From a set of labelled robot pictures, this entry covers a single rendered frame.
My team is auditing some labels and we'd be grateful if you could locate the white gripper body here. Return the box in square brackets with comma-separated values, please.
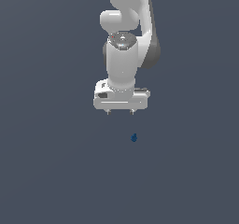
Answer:
[92, 79, 151, 112]

